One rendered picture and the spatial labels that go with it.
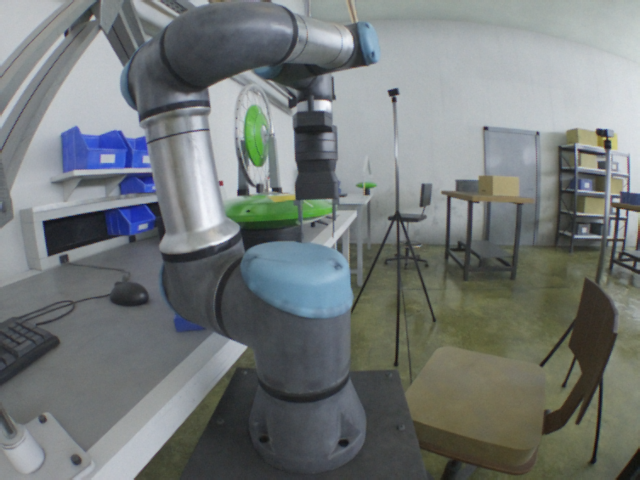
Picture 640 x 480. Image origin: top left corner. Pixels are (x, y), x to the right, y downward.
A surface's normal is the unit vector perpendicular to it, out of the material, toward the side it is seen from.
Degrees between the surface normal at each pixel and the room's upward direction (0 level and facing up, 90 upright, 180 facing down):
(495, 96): 90
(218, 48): 123
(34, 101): 53
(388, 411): 0
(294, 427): 71
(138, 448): 90
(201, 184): 92
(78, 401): 0
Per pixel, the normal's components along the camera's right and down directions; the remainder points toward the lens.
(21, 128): 0.21, -0.44
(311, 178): -0.06, 0.14
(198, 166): 0.75, 0.14
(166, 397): -0.04, -0.98
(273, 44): 0.68, 0.67
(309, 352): 0.20, 0.18
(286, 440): -0.29, -0.14
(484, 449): -0.62, 0.17
